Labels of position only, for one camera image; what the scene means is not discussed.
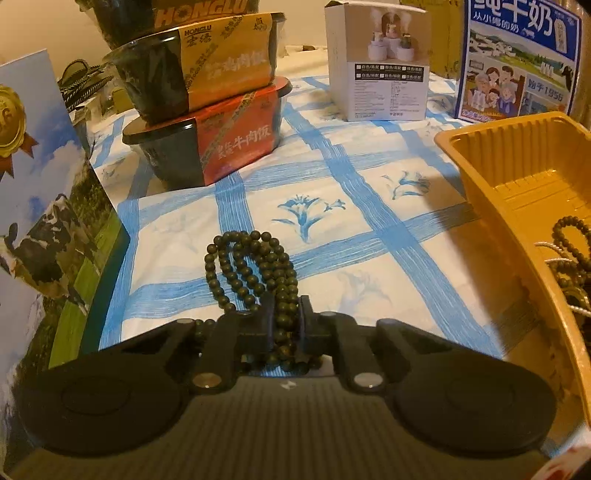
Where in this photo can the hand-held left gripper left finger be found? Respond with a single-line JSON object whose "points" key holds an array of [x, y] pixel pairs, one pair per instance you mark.
{"points": [[256, 332]]}

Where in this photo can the small white product box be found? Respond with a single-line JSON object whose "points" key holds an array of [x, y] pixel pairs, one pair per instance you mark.
{"points": [[388, 92]]}

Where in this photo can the red label instant meal bowl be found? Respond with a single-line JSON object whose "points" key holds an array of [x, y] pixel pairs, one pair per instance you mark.
{"points": [[240, 138]]}

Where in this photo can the yellow label instant meal bowl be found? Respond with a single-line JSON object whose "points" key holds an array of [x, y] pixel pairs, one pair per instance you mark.
{"points": [[221, 69]]}

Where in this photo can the blue illustrated milk box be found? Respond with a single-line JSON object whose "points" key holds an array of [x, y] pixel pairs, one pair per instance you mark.
{"points": [[508, 69]]}

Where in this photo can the white green milk carton box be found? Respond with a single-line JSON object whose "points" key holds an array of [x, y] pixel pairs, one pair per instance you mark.
{"points": [[46, 230]]}

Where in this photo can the red white printed cloth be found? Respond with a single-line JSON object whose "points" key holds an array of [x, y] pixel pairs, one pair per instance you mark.
{"points": [[563, 466]]}

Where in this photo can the black label instant meal bowl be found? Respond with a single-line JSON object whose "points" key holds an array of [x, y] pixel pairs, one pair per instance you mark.
{"points": [[184, 18]]}

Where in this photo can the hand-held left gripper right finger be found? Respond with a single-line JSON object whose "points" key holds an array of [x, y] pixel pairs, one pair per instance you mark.
{"points": [[318, 332]]}

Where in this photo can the orange plastic tray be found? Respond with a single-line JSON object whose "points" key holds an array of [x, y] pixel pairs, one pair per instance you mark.
{"points": [[517, 161]]}

